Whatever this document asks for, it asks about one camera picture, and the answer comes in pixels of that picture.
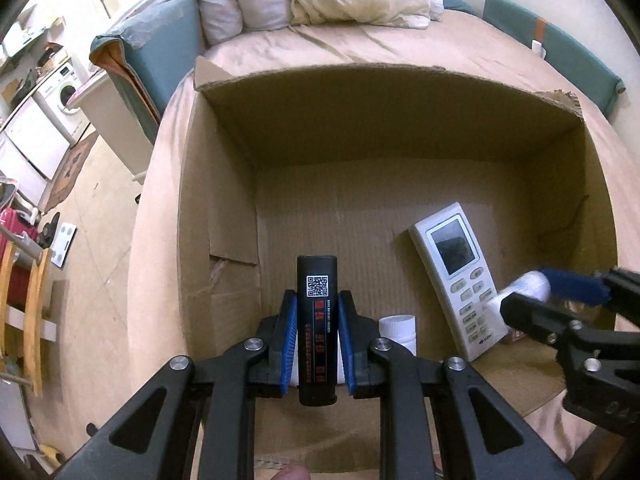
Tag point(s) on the teal headboard cushion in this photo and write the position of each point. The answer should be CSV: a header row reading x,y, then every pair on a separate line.
x,y
160,60

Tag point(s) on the white washing machine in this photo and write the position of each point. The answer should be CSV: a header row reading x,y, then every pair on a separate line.
x,y
60,95

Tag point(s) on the brown cardboard box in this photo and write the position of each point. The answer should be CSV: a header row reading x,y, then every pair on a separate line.
x,y
350,210

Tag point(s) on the white bedside cabinet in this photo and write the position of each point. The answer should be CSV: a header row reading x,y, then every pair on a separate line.
x,y
110,120

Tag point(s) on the black stick device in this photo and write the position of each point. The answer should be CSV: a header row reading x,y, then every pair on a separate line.
x,y
317,320

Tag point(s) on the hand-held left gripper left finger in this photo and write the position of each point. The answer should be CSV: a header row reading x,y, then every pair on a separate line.
x,y
289,340

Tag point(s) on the light grey pillow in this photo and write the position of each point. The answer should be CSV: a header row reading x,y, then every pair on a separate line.
x,y
222,17

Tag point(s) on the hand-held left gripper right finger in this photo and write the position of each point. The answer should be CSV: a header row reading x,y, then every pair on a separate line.
x,y
347,345

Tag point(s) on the black slipper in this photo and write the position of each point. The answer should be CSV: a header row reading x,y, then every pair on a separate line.
x,y
49,230

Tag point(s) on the person's left hand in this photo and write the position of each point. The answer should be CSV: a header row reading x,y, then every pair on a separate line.
x,y
292,474

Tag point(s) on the white remote control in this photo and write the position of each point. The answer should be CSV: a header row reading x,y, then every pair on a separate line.
x,y
450,260

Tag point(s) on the white kitchen cabinet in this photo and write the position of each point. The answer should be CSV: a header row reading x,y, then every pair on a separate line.
x,y
35,135
20,170

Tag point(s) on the white pill bottle red label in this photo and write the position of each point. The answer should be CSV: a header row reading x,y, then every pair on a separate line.
x,y
397,330

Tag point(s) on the white pill bottle blue label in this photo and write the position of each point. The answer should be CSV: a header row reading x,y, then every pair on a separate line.
x,y
530,285

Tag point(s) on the red suitcase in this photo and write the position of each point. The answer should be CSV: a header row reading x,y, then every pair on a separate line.
x,y
17,260

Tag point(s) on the teal pillow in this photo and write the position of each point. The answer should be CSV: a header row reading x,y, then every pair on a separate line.
x,y
457,4

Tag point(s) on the white bathroom scale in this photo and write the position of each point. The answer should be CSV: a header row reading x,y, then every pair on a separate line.
x,y
62,245

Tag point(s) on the wooden chair frame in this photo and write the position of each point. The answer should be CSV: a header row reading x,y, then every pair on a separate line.
x,y
35,320

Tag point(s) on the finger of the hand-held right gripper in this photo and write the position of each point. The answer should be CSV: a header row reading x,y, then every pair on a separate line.
x,y
530,315
570,282

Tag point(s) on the brown floor mat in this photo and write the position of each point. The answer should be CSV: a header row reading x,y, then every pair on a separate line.
x,y
70,170

